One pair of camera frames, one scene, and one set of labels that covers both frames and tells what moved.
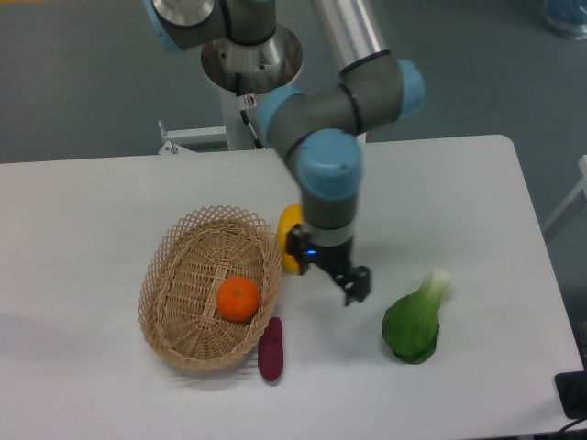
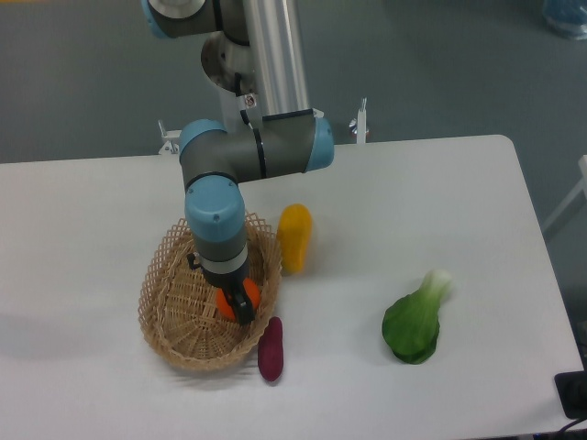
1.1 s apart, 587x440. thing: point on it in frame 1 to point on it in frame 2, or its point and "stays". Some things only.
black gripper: (355, 282) to (231, 283)
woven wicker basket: (210, 280) stays
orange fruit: (238, 299) stays
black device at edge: (572, 392) stays
